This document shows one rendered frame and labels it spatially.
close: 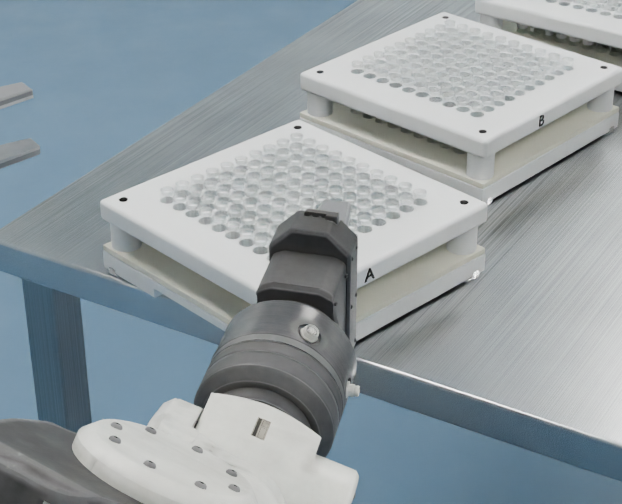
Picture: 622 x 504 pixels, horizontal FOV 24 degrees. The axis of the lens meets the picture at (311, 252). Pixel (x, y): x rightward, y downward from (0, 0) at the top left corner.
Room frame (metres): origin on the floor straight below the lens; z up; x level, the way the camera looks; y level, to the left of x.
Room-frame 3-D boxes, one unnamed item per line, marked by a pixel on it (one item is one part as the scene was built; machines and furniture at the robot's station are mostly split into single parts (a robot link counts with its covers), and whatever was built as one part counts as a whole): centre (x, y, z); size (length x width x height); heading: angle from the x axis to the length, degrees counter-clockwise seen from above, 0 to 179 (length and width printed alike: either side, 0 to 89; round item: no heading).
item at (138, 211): (1.13, 0.02, 0.92); 0.25 x 0.24 x 0.02; 44
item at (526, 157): (1.42, -0.16, 0.87); 0.24 x 0.24 x 0.02; 47
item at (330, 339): (0.79, 0.01, 1.01); 0.12 x 0.10 x 0.13; 167
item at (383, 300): (1.13, 0.02, 0.87); 0.24 x 0.24 x 0.02; 44
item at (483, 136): (1.42, -0.16, 0.92); 0.25 x 0.24 x 0.02; 47
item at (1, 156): (1.14, 0.27, 0.97); 0.06 x 0.03 x 0.02; 125
